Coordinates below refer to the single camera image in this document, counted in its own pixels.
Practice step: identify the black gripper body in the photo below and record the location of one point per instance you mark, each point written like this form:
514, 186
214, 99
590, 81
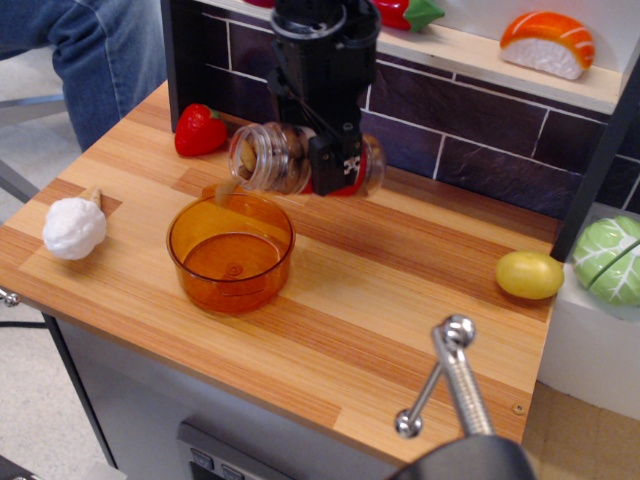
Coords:
326, 102

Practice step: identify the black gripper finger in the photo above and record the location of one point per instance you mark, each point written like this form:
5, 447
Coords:
335, 165

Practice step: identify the clear almond jar red label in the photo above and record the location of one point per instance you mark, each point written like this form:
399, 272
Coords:
274, 157

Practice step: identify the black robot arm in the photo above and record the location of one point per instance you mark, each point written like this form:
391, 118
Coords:
326, 53

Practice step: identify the orange translucent plastic pot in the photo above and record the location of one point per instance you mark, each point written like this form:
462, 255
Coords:
231, 254

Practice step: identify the falling almond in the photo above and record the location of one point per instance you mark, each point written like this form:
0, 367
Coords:
223, 191

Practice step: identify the red toy chili pepper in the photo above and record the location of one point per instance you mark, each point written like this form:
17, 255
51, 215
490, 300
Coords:
408, 15

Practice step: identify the red toy strawberry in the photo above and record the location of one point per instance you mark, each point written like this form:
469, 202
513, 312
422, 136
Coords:
200, 130

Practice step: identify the wooden shelf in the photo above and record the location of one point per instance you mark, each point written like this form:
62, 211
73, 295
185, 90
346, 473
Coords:
466, 42

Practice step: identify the person leg in jeans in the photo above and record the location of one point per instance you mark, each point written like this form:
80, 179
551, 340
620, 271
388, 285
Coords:
109, 54

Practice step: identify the yellow toy lemon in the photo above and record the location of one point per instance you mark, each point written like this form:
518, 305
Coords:
530, 275

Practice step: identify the toy salmon sushi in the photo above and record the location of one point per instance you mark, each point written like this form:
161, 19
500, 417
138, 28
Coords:
549, 42

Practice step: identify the white toy ice cream cone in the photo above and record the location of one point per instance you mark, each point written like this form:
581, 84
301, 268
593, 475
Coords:
75, 226

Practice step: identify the green toy cabbage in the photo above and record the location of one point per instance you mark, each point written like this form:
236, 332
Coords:
606, 260

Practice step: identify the grey cabinet with control panel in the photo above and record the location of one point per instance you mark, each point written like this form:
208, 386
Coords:
155, 422

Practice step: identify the white box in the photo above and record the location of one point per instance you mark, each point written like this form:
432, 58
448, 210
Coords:
592, 348

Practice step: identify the metal clamp screw handle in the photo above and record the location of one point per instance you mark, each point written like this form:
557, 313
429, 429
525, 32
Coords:
451, 338

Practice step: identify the black shelf post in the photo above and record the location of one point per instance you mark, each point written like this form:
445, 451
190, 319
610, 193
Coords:
600, 160

